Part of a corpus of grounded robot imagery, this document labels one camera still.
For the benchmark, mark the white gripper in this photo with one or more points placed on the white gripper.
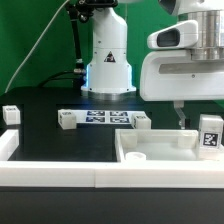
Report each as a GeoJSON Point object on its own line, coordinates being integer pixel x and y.
{"type": "Point", "coordinates": [169, 72]}

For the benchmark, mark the white square table top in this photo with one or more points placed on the white square table top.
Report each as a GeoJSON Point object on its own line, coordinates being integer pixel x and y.
{"type": "Point", "coordinates": [144, 145]}

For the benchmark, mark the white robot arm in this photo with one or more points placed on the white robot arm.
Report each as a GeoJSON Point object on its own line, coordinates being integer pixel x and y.
{"type": "Point", "coordinates": [109, 75]}

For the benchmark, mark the tag marker sheet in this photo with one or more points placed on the tag marker sheet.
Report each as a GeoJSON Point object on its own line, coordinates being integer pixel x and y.
{"type": "Point", "coordinates": [103, 116]}

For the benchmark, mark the white U-shaped obstacle wall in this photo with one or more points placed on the white U-shaped obstacle wall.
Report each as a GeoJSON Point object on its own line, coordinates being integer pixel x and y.
{"type": "Point", "coordinates": [155, 174]}

